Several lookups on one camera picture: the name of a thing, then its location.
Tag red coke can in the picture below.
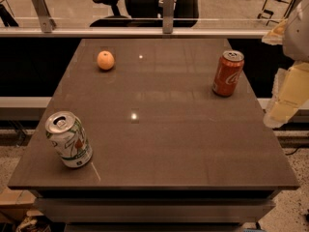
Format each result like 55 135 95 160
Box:
212 50 244 97

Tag right metal railing bracket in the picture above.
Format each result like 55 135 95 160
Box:
284 0 302 18

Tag black office chair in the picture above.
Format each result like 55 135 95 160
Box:
90 0 199 27

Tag white green 7up can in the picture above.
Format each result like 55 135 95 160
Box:
45 111 93 168

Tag grey table drawer base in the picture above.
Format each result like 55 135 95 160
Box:
35 197 274 230

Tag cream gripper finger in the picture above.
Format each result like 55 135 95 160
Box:
264 61 309 129
262 19 287 45

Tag cardboard box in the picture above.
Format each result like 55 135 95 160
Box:
0 188 42 232

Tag orange fruit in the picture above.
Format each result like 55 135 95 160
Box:
97 51 115 71

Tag black cable on floor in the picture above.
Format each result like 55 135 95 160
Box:
284 145 305 157

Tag wooden stool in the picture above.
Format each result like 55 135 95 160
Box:
257 0 294 25

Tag metal railing bracket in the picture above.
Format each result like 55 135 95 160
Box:
31 0 56 33
162 0 174 34
284 0 302 18

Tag middle metal railing bracket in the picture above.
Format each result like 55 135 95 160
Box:
162 0 174 34

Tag left metal railing bracket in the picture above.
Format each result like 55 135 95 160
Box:
31 0 56 33

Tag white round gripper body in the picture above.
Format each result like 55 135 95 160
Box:
283 0 309 62

